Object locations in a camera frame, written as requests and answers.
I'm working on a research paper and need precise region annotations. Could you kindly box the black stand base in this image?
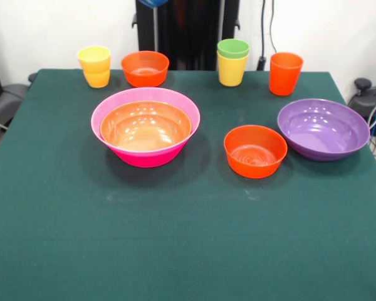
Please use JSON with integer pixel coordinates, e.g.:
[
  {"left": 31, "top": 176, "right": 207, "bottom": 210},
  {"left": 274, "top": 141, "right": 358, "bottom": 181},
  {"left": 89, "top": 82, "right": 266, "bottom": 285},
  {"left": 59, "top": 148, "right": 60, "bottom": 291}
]
[
  {"left": 0, "top": 72, "right": 38, "bottom": 129},
  {"left": 347, "top": 78, "right": 376, "bottom": 139}
]

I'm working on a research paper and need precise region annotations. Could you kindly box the green plastic cup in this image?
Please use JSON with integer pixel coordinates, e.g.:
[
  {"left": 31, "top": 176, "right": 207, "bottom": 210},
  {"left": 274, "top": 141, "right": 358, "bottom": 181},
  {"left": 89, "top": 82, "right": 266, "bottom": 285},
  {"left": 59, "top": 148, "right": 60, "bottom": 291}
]
[{"left": 216, "top": 38, "right": 251, "bottom": 60}]

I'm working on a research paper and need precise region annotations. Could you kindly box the large pink plastic bowl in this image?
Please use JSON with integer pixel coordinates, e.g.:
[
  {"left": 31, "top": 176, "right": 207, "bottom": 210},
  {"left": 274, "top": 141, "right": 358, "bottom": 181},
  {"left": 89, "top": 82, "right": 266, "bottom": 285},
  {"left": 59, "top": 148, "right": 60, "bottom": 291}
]
[{"left": 90, "top": 87, "right": 201, "bottom": 169}]

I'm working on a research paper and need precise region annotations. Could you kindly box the small orange plastic bowl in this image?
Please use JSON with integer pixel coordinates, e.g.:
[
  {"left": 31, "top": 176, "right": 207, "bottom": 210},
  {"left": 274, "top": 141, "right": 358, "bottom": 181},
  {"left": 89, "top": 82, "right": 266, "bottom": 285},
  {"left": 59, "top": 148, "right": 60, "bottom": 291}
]
[
  {"left": 120, "top": 50, "right": 170, "bottom": 88},
  {"left": 223, "top": 124, "right": 288, "bottom": 180}
]

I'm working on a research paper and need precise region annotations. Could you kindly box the thin black cable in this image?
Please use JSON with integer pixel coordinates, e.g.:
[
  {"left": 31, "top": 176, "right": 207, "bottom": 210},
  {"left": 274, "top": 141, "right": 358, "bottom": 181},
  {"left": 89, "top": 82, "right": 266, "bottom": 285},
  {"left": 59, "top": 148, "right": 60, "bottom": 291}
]
[{"left": 269, "top": 0, "right": 279, "bottom": 54}]

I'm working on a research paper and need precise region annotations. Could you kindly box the purple plastic bowl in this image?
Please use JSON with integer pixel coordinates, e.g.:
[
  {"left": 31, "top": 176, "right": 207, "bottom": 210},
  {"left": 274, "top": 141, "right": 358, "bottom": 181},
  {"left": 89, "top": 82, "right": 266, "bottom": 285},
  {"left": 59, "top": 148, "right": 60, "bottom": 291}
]
[{"left": 276, "top": 98, "right": 371, "bottom": 162}]

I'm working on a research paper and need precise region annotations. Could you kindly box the light orange plastic cup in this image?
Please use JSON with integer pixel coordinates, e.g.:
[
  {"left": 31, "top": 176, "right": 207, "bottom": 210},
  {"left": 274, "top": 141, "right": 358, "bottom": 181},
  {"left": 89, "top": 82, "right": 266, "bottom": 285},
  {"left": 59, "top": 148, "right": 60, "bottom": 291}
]
[{"left": 83, "top": 67, "right": 111, "bottom": 89}]

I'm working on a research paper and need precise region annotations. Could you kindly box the large orange plastic bowl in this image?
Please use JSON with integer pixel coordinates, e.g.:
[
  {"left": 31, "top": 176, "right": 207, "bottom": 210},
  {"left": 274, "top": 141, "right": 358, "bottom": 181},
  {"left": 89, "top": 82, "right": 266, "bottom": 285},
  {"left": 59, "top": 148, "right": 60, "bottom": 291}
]
[{"left": 100, "top": 100, "right": 192, "bottom": 153}]

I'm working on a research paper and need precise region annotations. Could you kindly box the dark green tablecloth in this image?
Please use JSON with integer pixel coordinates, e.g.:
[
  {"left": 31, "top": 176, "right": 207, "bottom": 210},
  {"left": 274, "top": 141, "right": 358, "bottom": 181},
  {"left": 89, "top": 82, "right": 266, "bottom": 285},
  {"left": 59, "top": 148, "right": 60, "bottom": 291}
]
[{"left": 0, "top": 68, "right": 376, "bottom": 301}]

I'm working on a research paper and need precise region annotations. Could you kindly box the blue plastic bowl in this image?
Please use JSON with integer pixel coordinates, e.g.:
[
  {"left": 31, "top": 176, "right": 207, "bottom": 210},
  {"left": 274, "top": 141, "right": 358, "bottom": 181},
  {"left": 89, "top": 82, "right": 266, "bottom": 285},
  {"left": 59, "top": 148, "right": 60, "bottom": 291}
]
[{"left": 137, "top": 0, "right": 170, "bottom": 8}]

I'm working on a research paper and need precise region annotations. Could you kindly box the thick black cable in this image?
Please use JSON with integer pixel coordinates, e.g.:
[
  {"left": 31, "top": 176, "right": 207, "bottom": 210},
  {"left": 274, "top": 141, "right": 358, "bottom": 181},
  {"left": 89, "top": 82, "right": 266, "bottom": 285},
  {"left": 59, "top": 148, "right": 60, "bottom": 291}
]
[{"left": 257, "top": 0, "right": 268, "bottom": 71}]

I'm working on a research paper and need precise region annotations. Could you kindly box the yellow plastic cup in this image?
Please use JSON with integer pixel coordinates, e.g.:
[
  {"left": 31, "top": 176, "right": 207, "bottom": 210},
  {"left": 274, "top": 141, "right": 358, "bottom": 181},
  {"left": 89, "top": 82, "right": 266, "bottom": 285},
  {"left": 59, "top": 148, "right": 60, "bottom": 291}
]
[
  {"left": 217, "top": 50, "right": 250, "bottom": 88},
  {"left": 76, "top": 45, "right": 112, "bottom": 73}
]

